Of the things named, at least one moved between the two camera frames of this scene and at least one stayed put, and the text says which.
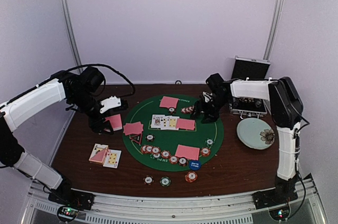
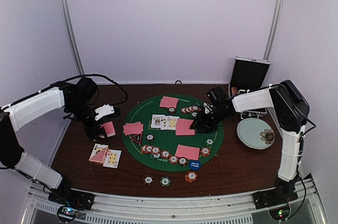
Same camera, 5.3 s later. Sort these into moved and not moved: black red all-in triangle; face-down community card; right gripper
Moved: right gripper; face-down community card
Not moved: black red all-in triangle
